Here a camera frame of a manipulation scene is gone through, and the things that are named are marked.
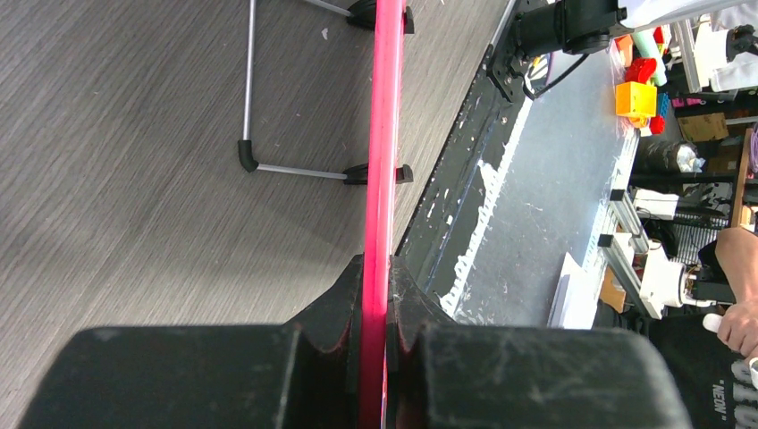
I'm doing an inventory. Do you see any black whiteboard foot clip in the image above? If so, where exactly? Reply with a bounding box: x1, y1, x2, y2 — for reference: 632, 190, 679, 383
346, 0, 415, 35

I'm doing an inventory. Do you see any yellow toy block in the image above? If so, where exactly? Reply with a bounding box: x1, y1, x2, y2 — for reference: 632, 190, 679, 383
615, 81, 658, 119

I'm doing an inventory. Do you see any metal whiteboard stand wire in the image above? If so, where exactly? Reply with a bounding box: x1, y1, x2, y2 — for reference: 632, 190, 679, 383
238, 0, 371, 181

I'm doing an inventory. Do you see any operator bare hand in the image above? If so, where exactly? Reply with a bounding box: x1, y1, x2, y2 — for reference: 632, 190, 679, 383
717, 299, 757, 361

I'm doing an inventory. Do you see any cardboard box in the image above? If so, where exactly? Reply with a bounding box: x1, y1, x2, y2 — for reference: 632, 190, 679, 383
678, 113, 729, 142

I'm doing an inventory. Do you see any red toy piece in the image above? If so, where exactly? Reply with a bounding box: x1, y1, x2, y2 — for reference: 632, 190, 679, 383
624, 57, 657, 84

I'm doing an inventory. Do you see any white paper stack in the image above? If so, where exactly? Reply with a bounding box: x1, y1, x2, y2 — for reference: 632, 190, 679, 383
547, 253, 598, 330

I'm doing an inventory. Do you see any pink framed whiteboard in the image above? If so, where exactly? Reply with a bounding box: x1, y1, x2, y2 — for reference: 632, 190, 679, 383
357, 0, 405, 428

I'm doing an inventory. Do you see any operator bare forearm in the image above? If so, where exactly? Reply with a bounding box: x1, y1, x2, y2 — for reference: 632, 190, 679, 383
715, 227, 757, 304

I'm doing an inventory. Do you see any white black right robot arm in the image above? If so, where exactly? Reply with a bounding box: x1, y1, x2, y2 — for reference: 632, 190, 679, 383
512, 0, 739, 56

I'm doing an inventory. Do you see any black mounting base plate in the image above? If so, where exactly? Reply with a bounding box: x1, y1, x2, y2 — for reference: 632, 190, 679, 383
397, 46, 531, 313

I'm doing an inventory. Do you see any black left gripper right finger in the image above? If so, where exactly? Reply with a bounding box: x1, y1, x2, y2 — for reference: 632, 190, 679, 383
387, 257, 691, 428

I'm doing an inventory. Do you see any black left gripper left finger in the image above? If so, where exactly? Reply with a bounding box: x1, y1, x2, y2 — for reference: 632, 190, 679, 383
20, 256, 363, 428

